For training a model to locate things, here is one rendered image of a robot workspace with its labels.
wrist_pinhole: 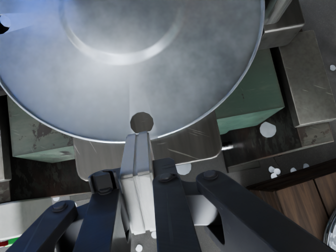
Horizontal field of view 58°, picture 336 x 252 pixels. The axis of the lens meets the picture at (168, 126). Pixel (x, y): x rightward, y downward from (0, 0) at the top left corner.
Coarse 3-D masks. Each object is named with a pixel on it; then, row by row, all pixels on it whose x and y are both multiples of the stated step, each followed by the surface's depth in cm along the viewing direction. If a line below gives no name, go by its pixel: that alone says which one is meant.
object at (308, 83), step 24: (288, 48) 45; (312, 48) 45; (288, 72) 44; (312, 72) 44; (288, 96) 45; (312, 96) 44; (264, 120) 58; (288, 120) 48; (312, 120) 43; (240, 144) 80; (264, 144) 61; (288, 144) 49; (312, 144) 45; (240, 168) 103
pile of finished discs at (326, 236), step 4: (332, 212) 69; (332, 216) 67; (328, 220) 68; (332, 220) 66; (328, 224) 67; (332, 224) 67; (328, 228) 68; (332, 228) 65; (324, 232) 68; (328, 232) 66; (332, 232) 65; (324, 236) 67; (328, 236) 66; (332, 236) 65; (324, 240) 67; (328, 240) 66; (332, 240) 66; (328, 244) 66; (332, 244) 65; (332, 248) 65
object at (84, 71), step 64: (0, 0) 31; (64, 0) 31; (128, 0) 31; (192, 0) 31; (256, 0) 31; (0, 64) 30; (64, 64) 30; (128, 64) 30; (192, 64) 30; (64, 128) 29; (128, 128) 29
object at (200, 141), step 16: (144, 112) 29; (144, 128) 29; (192, 128) 29; (208, 128) 29; (80, 144) 29; (96, 144) 29; (112, 144) 29; (160, 144) 29; (176, 144) 29; (192, 144) 29; (208, 144) 29; (80, 160) 29; (96, 160) 29; (112, 160) 29; (176, 160) 29; (192, 160) 29; (80, 176) 28
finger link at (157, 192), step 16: (160, 176) 13; (176, 176) 13; (160, 192) 12; (176, 192) 12; (160, 208) 11; (176, 208) 10; (160, 224) 10; (176, 224) 10; (192, 224) 9; (160, 240) 9; (176, 240) 9; (192, 240) 9
